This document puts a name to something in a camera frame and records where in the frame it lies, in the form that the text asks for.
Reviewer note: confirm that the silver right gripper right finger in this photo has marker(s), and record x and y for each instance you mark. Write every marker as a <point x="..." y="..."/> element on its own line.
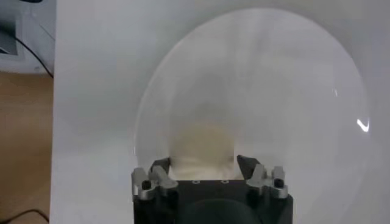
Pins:
<point x="259" y="178"/>

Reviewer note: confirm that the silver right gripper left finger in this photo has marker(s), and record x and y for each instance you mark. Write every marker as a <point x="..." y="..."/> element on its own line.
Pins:
<point x="161" y="179"/>

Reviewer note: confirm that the white steamed baozi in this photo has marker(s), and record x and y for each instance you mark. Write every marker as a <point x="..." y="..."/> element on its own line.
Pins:
<point x="202" y="149"/>

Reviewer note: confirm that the round white plate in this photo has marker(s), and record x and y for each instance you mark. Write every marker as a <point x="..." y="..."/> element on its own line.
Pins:
<point x="274" y="76"/>

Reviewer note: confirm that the white side table with label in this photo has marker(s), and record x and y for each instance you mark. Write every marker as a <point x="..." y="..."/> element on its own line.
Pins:
<point x="33" y="18"/>

